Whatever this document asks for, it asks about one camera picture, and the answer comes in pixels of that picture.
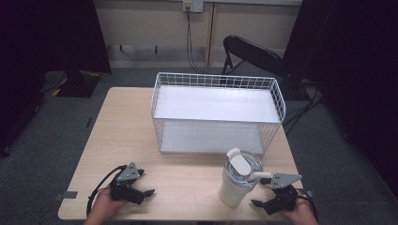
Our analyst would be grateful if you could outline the black floor cables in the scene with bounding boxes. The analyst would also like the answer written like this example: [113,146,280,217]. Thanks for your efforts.
[281,83,325,136]

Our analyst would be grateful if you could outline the dark curtain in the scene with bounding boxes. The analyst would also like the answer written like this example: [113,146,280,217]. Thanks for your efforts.
[282,0,398,201]
[0,0,113,158]

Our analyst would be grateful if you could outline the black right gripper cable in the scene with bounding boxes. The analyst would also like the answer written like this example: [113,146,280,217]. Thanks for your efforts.
[297,193,320,222]

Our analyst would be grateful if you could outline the black power cable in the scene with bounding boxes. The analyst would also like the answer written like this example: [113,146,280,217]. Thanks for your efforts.
[185,5,224,76]

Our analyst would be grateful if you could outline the white wire shelf rack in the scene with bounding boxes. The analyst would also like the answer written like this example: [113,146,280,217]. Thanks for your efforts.
[150,71,287,157]

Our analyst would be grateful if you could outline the person's right hand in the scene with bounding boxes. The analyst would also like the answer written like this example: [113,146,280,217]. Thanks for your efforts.
[281,193,317,222]

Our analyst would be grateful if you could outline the black folding chair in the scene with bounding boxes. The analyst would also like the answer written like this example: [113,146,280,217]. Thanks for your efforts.
[221,35,302,92]

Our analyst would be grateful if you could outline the black stand base striped tape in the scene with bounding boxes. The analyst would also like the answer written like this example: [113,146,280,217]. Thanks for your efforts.
[39,69,103,98]

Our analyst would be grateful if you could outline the person's left hand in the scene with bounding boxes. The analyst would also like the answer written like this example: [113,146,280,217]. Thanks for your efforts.
[88,187,127,220]

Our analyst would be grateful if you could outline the white wall socket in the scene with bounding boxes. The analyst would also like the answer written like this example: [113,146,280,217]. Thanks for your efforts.
[182,0,205,14]

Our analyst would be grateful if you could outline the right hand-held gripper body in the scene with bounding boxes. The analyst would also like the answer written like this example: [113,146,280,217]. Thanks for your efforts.
[262,172,304,217]

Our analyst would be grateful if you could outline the white cup with lid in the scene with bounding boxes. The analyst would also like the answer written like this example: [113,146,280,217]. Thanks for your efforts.
[218,147,274,210]

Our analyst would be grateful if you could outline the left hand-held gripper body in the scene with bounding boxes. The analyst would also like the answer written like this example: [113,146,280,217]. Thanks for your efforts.
[109,161,146,206]

